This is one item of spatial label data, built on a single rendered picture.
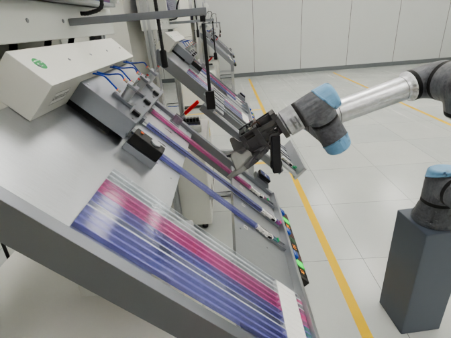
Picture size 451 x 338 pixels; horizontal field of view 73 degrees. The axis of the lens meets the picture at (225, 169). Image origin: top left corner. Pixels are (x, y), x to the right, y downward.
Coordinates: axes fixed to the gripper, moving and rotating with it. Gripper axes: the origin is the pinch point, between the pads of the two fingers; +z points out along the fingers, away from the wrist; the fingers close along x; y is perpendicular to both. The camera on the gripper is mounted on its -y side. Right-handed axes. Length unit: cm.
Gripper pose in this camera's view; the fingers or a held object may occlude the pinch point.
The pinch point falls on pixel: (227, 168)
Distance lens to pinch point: 88.9
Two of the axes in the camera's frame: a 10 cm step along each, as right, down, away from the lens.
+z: -8.2, 5.2, 2.4
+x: 0.0, 4.3, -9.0
